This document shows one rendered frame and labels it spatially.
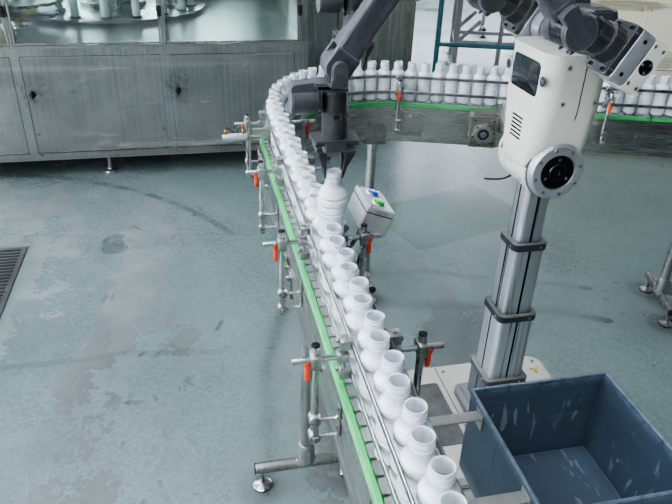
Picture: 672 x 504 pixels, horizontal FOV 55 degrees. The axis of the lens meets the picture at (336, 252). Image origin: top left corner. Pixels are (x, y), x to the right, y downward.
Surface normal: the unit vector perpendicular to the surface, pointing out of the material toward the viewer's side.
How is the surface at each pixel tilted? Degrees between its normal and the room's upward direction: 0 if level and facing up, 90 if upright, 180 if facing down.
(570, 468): 0
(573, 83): 90
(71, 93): 90
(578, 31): 91
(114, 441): 0
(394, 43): 90
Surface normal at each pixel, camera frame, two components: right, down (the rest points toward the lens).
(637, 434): -0.98, 0.08
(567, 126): 0.20, 0.64
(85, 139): 0.26, 0.47
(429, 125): -0.10, 0.49
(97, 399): 0.03, -0.87
